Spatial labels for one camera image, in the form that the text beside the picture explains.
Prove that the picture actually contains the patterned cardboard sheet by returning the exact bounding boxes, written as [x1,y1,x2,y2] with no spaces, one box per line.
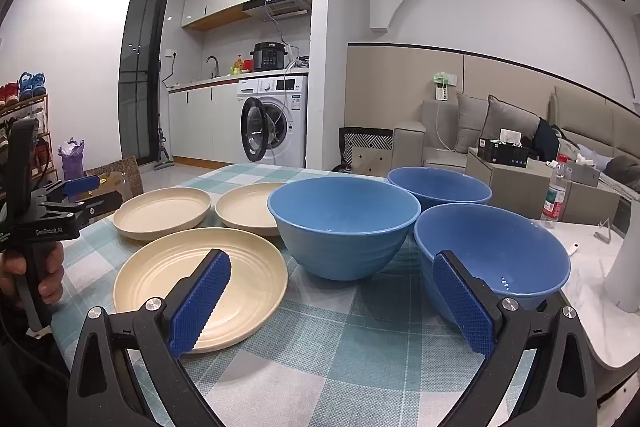
[85,157,143,200]

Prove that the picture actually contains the grey flat box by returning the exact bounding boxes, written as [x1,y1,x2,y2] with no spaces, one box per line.
[565,162,601,188]

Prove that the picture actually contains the white wall power strip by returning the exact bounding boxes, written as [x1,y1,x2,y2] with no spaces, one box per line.
[431,72,458,102]

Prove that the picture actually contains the person's dark clothing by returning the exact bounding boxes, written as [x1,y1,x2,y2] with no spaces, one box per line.
[0,297,76,427]

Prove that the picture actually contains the grey sofa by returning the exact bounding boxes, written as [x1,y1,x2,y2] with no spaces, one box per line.
[392,84,640,202]

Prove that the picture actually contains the black pressure cooker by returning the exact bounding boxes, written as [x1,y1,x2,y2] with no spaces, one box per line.
[252,42,287,72]

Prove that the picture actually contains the large beige box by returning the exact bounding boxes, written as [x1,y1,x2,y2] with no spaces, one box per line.
[465,147,621,225]

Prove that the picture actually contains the black white striped cushion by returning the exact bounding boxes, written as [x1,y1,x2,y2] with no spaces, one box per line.
[339,127,395,170]

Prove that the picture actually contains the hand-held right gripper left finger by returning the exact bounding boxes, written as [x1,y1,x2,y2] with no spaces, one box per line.
[66,248,236,427]

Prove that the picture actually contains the blue shoes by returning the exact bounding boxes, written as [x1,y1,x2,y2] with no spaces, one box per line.
[19,72,47,100]

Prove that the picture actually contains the black framed glass door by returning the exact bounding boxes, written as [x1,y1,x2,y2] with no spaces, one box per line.
[117,0,169,165]

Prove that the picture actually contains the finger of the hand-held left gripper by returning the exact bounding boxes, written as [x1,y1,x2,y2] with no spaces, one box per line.
[40,192,124,228]
[34,175,101,205]

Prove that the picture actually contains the clear phone stand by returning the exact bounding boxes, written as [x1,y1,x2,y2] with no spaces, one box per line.
[594,217,619,244]

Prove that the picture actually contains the white lower cabinets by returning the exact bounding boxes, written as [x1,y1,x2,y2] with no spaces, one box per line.
[167,84,241,162]

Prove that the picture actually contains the white washing machine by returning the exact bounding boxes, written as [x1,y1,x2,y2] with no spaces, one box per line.
[236,75,308,168]

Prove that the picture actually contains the beige round plate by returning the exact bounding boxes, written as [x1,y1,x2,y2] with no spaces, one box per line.
[112,187,212,242]
[215,182,288,238]
[113,227,289,354]

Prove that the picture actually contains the clear water bottle red label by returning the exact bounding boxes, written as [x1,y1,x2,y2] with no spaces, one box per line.
[540,154,572,228]

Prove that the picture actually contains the grey floor mop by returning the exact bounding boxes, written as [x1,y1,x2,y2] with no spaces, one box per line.
[152,57,176,171]

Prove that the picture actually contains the black flat box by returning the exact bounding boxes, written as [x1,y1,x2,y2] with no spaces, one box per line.
[477,138,530,168]

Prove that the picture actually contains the beige dotted cushion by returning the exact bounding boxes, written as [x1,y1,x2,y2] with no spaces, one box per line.
[351,148,396,174]

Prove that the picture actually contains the black clothing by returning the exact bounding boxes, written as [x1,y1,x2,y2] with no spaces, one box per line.
[532,119,561,162]

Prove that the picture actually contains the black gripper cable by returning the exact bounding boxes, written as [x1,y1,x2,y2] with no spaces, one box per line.
[30,142,56,188]

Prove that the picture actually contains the white charging cable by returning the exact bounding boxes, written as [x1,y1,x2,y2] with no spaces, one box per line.
[434,99,457,154]

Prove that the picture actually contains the person's left hand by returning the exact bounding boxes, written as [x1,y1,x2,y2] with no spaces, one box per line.
[0,239,66,308]

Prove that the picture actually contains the black range hood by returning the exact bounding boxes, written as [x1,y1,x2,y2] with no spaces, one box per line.
[242,0,310,18]

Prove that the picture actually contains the purple plastic bag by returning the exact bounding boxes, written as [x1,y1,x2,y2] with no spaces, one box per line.
[57,138,86,182]

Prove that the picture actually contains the teal checked tablecloth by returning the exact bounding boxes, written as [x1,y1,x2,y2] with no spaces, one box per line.
[47,163,551,427]

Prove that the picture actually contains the blue bowl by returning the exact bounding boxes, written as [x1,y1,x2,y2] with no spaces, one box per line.
[387,166,493,212]
[413,203,572,323]
[267,177,422,282]

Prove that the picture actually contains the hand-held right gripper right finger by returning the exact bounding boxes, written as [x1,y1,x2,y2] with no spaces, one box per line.
[431,249,597,427]

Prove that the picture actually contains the grey pillow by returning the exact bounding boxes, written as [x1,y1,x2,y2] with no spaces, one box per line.
[482,95,541,148]
[455,93,493,152]

